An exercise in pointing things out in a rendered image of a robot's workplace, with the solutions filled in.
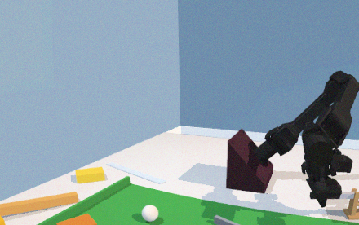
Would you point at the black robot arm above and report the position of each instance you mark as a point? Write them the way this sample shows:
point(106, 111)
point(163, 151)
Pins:
point(329, 132)

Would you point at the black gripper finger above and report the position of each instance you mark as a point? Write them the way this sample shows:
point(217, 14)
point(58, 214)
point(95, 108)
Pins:
point(310, 183)
point(322, 203)

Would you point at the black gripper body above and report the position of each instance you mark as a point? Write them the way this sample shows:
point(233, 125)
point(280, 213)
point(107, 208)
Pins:
point(324, 187)

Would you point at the white golf ball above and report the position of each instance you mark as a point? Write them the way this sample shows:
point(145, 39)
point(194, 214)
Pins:
point(150, 213)

